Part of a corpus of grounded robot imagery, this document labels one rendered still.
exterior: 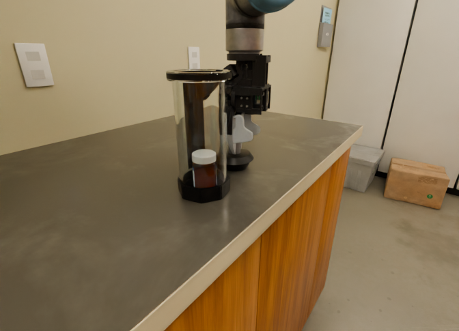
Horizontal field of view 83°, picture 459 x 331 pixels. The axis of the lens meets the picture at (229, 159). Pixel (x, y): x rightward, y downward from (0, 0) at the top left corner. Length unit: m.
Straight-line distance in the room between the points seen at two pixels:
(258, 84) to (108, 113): 0.65
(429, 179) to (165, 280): 2.44
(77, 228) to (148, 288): 0.18
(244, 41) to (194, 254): 0.38
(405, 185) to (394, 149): 0.45
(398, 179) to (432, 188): 0.24
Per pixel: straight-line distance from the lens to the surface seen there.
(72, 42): 0.99
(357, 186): 2.68
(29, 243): 0.49
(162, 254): 0.39
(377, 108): 2.88
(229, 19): 0.55
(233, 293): 0.55
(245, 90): 0.53
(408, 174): 2.61
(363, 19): 2.90
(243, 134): 0.56
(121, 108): 1.07
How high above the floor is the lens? 1.19
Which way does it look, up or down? 22 degrees down
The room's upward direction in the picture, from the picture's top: straight up
